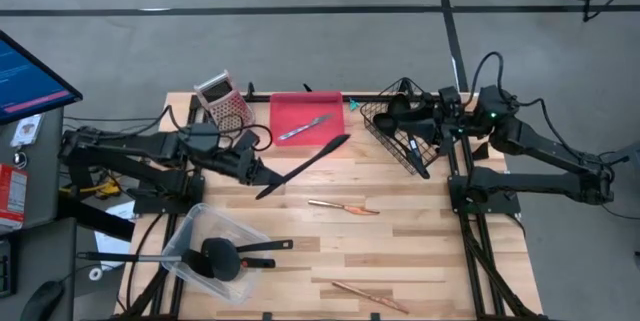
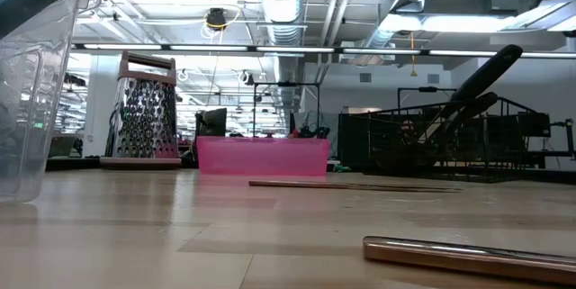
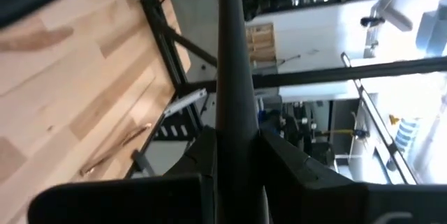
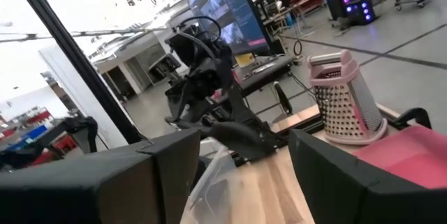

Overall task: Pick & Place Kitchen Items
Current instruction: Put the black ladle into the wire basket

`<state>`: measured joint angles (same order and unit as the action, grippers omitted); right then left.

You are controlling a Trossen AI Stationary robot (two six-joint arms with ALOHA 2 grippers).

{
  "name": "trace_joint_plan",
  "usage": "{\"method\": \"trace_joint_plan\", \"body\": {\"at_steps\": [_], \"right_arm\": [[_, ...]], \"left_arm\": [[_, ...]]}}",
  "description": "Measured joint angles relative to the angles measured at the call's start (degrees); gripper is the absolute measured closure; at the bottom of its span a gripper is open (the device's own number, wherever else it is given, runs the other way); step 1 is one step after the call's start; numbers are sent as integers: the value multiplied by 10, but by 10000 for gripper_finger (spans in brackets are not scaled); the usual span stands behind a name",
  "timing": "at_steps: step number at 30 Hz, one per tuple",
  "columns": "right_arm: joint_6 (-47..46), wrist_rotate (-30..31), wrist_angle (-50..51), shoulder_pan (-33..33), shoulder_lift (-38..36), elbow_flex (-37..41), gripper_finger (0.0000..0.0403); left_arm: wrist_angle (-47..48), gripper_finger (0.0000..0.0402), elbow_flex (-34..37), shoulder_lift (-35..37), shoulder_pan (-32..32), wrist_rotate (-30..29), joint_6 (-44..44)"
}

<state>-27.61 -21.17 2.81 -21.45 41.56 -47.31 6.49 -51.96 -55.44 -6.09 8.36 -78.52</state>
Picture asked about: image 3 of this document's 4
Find blue white striped object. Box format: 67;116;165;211
394;117;420;155

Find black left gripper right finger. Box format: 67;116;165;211
260;129;447;224

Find black wall-mounted camera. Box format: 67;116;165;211
360;15;382;29

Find white air conditioner unit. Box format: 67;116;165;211
415;0;447;57

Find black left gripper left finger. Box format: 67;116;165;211
27;128;217;224

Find wooden slat panel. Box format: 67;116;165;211
245;22;277;63

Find silver aluminium bar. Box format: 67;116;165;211
163;89;207;117

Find black plastic spoon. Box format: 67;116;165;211
213;0;270;224

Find wooden stick utensil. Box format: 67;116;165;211
79;122;154;177

